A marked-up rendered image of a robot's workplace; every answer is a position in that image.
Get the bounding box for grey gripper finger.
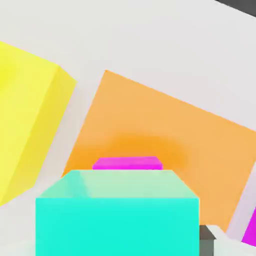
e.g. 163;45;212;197
199;224;256;256

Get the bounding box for small cyan cube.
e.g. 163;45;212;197
35;169;200;256

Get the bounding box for small magenta cube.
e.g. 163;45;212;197
92;156;164;171

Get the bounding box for large magenta box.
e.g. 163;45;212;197
241;207;256;247

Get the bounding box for large orange box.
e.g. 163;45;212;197
61;69;256;234

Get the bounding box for large yellow box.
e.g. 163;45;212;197
0;41;78;207

